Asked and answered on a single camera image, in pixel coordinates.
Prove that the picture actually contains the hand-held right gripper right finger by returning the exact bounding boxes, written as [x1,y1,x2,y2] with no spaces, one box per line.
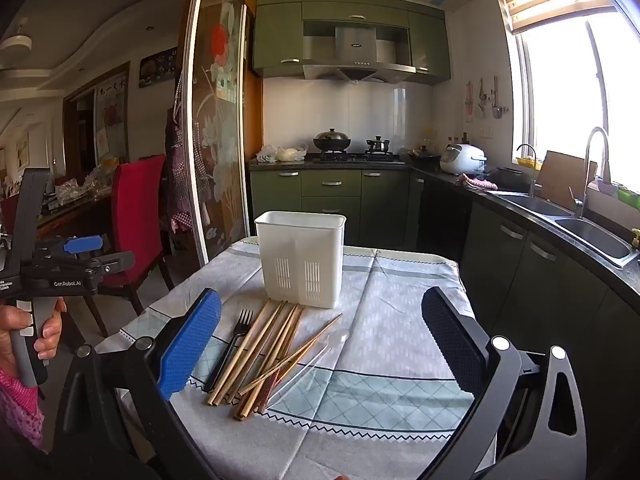
[421,286,589,480]

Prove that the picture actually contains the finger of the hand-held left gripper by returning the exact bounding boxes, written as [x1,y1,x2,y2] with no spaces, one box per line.
[35,235,105,259]
[75,252,136,274]

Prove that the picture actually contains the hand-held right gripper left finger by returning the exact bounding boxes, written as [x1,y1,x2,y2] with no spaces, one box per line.
[50,287,222,480]

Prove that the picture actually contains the pile of wooden chopsticks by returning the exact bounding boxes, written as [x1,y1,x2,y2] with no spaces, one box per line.
[206,298,345,422]

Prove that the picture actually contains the white plastic utensil holder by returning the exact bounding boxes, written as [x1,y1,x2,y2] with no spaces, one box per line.
[254,209,347,310]

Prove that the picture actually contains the hanging kitchen utensils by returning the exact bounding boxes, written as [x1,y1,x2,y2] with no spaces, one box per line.
[464,76,511,122]

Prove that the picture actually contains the person's left hand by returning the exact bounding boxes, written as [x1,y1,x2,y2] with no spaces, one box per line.
[0,298,68,377]

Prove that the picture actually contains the wooden dining table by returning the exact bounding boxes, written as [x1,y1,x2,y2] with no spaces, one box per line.
[0,187,114,262]

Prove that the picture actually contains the black plastic fork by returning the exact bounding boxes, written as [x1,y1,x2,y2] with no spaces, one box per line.
[204,308,255,394]

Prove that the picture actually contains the red covered chair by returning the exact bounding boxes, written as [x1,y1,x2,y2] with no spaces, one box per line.
[81,154,177,337]

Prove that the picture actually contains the patterned white tablecloth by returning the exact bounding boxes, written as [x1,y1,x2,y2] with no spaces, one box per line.
[92,237,502,480]

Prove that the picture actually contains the dark lower cabinets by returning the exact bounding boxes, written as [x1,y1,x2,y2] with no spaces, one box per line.
[410,170,640,466]

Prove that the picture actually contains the clear plastic spoon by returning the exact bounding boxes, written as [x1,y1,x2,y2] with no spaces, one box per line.
[269,328,351,407]

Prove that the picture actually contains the checked hanging apron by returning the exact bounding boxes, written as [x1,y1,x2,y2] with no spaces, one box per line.
[164,84,199,234]

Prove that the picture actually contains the black stone countertop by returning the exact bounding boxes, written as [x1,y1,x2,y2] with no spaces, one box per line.
[249,152,640,297]

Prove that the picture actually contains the pink dish cloth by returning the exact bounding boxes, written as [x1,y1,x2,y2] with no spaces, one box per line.
[455,173,499,192]

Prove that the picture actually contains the floral glass sliding door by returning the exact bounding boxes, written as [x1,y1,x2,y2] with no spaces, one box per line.
[179,0,252,269]

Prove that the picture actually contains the black pot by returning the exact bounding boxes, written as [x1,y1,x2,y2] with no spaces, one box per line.
[492,166,532,191]

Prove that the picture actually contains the steel double sink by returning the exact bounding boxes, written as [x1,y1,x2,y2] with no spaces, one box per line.
[492,192,640,269]

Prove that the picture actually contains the white rice cooker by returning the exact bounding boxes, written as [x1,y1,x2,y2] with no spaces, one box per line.
[439,143,488,176]

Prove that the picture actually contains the small steel faucet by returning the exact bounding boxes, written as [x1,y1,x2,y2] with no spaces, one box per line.
[516,143,544,199]

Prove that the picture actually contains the green lower cabinets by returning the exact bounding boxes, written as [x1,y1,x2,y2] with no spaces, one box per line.
[249,167,417,250]

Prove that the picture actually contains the green cabinets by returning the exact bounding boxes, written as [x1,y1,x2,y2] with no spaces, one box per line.
[249,167,417,250]
[252,0,453,86]

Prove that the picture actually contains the wooden cutting board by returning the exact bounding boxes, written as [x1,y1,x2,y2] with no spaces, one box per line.
[538,149,599,214]

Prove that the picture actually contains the white plastic bags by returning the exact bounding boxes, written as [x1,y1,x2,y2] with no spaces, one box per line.
[255,143,309,165]

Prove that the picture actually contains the condiment bottles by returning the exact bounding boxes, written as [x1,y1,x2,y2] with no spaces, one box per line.
[420,131,472,154]

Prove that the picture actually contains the black gas stove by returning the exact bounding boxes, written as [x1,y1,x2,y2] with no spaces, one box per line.
[312,150,406,165]

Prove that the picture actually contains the ceiling lamp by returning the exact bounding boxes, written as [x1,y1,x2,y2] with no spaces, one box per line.
[0,24,34,54]

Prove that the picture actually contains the black wok with lid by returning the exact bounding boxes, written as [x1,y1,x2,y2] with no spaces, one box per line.
[313,128,352,154]

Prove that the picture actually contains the tall steel faucet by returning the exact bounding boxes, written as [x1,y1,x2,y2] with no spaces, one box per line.
[569,126,612,219]

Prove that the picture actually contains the green upper cabinets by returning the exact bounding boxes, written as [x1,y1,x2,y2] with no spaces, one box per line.
[252,0,453,86]

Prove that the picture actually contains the window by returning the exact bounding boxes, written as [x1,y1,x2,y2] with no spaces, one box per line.
[497,0,640,187]

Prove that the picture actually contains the steel range hood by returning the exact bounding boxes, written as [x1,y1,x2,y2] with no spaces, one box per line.
[301,20,417,84]

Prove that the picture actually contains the striped window blind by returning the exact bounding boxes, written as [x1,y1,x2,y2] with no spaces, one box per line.
[497,0,617,37]

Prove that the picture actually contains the wall poster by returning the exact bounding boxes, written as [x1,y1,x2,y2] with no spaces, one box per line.
[94,72,131,162]

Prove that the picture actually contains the dark wall picture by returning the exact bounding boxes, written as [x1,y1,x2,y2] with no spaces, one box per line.
[138,48,179,89]

